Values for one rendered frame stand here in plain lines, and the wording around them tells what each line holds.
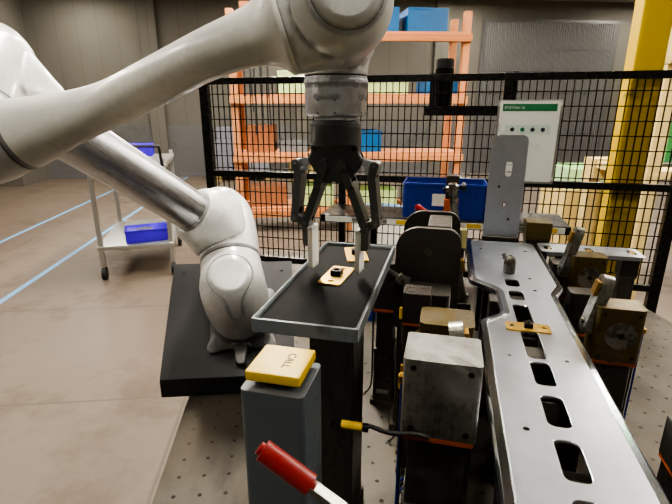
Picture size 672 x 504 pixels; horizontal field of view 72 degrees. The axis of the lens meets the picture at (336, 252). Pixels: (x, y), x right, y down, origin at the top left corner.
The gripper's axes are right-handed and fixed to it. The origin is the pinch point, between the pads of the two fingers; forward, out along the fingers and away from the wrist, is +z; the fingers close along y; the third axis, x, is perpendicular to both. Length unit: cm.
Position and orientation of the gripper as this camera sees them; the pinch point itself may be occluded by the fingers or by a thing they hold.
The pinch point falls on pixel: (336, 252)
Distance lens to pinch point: 73.2
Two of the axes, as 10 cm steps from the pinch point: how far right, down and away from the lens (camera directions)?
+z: 0.0, 9.6, 3.0
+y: 9.5, 0.9, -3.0
